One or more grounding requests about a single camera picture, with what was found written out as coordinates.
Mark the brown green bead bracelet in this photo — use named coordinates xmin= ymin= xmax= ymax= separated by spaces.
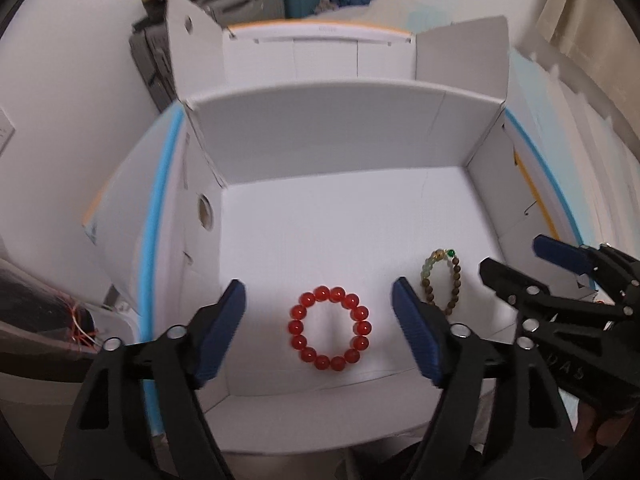
xmin=418 ymin=246 xmax=463 ymax=317

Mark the person's right hand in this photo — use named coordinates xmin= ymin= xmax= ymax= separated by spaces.
xmin=574 ymin=401 xmax=634 ymax=460

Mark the grey suitcase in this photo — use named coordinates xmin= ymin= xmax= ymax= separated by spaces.
xmin=129 ymin=0 xmax=284 ymax=110

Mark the striped bed cover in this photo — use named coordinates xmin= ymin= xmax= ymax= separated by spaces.
xmin=400 ymin=16 xmax=639 ymax=266

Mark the red bead bracelet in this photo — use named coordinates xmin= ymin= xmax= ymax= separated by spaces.
xmin=286 ymin=285 xmax=373 ymax=372

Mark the beige curtain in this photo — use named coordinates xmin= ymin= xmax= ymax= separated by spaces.
xmin=536 ymin=0 xmax=639 ymax=155

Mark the blue yellow cardboard box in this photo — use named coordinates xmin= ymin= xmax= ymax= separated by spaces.
xmin=84 ymin=21 xmax=591 ymax=454

